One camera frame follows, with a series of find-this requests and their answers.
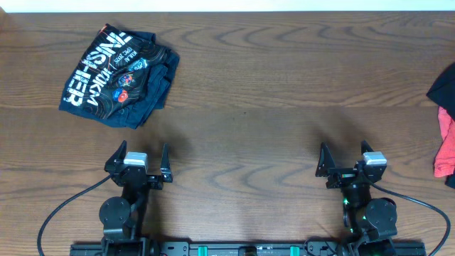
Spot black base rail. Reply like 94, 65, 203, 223
70, 240, 426, 256

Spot black t-shirt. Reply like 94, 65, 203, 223
427, 63, 455, 119

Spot navy printed folded t-shirt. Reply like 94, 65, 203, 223
59, 24, 180, 129

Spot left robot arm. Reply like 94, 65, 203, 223
99, 141, 173, 256

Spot red t-shirt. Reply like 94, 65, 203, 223
434, 107, 454, 178

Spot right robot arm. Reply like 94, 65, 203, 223
315, 141, 397, 255

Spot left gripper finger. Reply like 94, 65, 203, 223
104, 140, 127, 174
160, 144, 173, 183

